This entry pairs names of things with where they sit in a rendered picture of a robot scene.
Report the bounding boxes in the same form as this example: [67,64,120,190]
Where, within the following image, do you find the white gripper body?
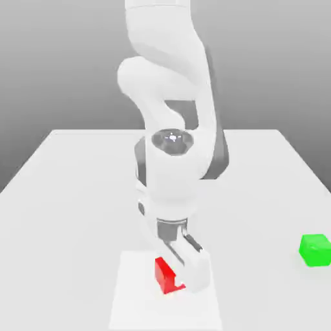
[159,238,211,294]

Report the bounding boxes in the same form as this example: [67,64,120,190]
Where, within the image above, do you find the small red cube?
[155,256,186,295]

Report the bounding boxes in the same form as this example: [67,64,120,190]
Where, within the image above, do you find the small green cube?
[298,233,331,268]

